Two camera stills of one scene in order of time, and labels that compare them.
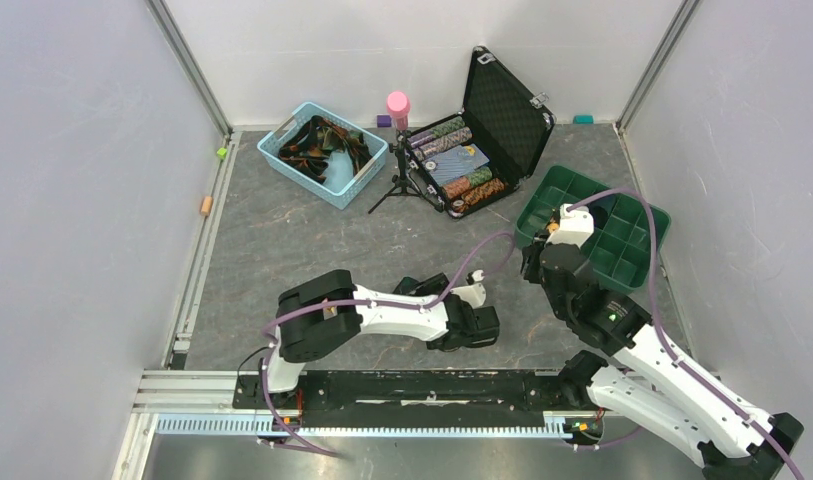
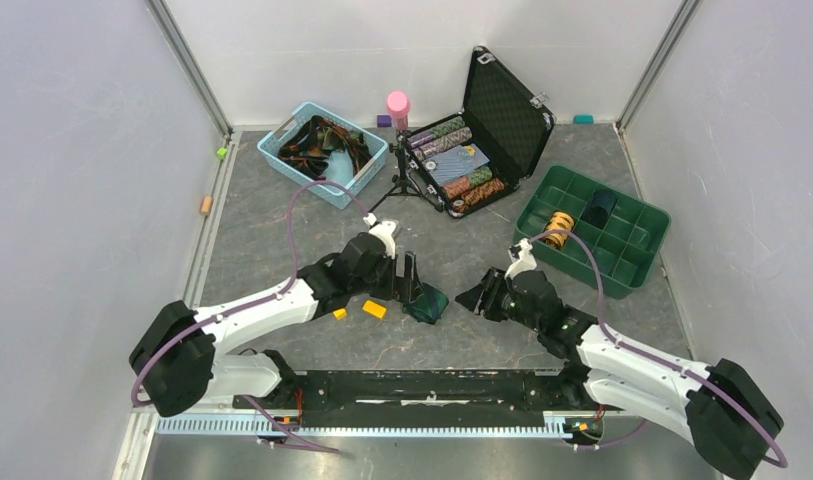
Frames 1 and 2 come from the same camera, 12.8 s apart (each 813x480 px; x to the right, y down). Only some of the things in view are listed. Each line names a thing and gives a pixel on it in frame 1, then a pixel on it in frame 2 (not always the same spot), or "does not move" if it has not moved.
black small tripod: [403, 183] does not move
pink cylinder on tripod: [398, 104] does not move
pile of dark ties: [310, 150] does not move
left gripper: [430, 286] → [404, 289]
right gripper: [530, 259] → [481, 298]
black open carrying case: [470, 159] does not move
